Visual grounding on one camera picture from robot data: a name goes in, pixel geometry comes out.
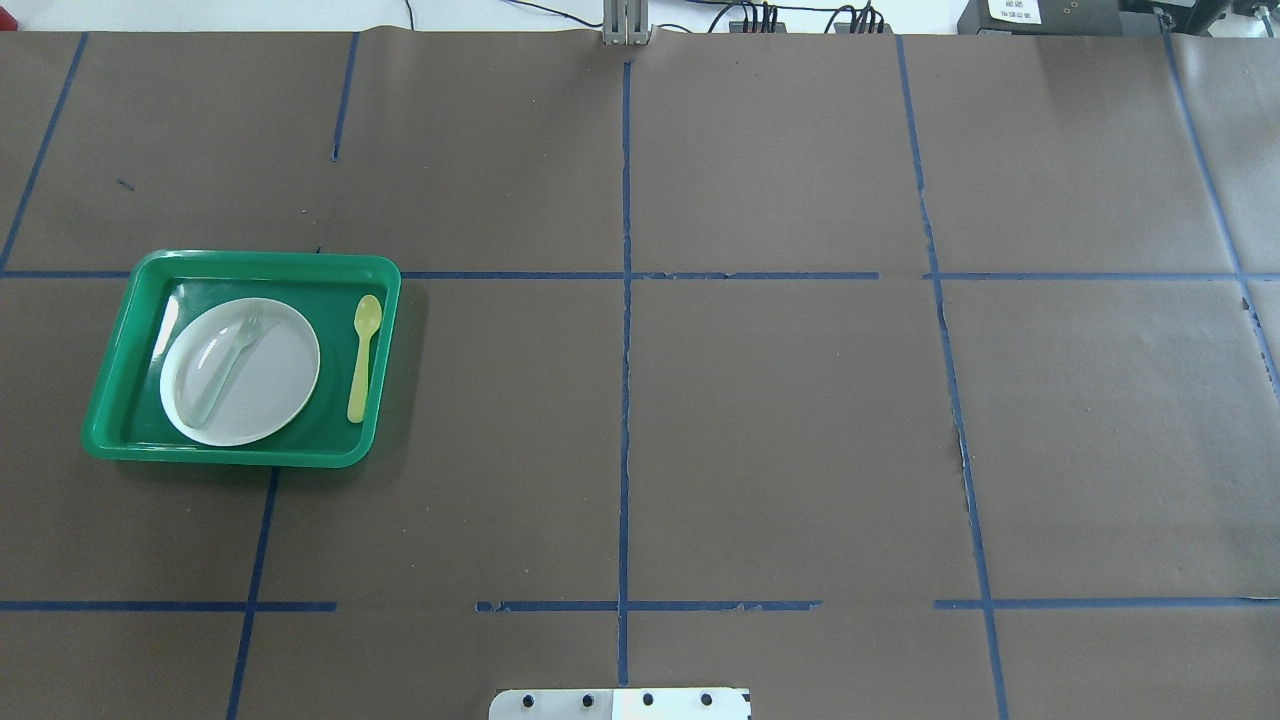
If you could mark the pale translucent plastic fork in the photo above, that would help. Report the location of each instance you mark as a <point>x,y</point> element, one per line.
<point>247,333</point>

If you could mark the yellow plastic spoon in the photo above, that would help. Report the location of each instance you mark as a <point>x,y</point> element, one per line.
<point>367,322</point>

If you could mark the green plastic tray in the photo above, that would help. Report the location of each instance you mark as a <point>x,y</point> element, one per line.
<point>167,289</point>

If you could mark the white round plate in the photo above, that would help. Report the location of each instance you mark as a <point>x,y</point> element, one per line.
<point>273,381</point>

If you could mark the black box with label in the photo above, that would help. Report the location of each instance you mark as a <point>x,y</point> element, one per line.
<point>1042,18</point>

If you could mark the aluminium profile post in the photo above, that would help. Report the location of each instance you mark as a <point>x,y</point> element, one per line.
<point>626,23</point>

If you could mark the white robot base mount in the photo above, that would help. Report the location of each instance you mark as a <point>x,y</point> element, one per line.
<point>623,703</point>

